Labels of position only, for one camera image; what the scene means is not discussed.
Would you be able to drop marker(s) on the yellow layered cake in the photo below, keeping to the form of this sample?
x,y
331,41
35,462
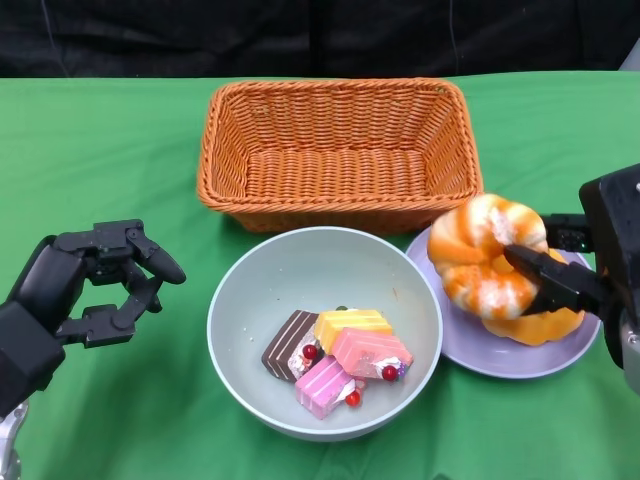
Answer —
x,y
345,320

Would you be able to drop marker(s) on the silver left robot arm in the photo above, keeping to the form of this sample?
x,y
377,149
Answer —
x,y
10,445

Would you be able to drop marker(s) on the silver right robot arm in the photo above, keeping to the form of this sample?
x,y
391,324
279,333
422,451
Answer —
x,y
631,340

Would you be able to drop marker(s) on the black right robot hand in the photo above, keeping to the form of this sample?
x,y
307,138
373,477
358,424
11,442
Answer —
x,y
565,285

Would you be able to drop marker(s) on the orange wicker basket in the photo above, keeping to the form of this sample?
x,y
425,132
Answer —
x,y
325,165

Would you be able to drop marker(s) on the light grey corner object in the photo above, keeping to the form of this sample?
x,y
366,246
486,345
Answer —
x,y
631,59

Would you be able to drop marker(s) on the bright pink layered cake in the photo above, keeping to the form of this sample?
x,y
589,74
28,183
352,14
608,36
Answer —
x,y
320,385

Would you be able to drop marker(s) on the black backdrop curtain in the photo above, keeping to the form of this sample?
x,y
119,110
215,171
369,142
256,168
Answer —
x,y
200,40

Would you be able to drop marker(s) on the salmon pink cake slice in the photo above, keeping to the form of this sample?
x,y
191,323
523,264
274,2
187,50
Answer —
x,y
362,350

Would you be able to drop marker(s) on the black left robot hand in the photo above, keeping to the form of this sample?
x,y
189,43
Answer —
x,y
50,280

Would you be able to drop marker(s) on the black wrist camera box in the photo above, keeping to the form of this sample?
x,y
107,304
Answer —
x,y
620,225
22,355

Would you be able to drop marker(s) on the pale green round bowl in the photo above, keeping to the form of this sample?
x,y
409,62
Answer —
x,y
280,270

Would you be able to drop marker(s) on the green tablecloth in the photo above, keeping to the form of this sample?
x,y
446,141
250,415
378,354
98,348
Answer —
x,y
125,150

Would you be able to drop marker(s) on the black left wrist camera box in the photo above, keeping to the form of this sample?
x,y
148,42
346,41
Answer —
x,y
22,355

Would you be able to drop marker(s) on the lavender round plate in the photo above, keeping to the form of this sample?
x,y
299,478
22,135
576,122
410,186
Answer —
x,y
450,345

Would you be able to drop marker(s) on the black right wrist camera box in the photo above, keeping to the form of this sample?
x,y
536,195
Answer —
x,y
620,225

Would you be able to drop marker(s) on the chocolate brown layered cake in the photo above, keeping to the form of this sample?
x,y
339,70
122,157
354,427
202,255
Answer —
x,y
285,342

